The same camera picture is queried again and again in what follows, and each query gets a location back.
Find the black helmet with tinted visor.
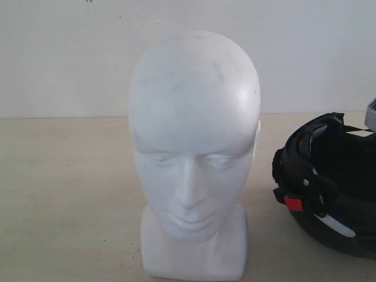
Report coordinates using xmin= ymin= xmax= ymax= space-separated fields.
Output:
xmin=271 ymin=112 xmax=375 ymax=260

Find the white mannequin head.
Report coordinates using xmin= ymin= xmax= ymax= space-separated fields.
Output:
xmin=129 ymin=31 xmax=261 ymax=281

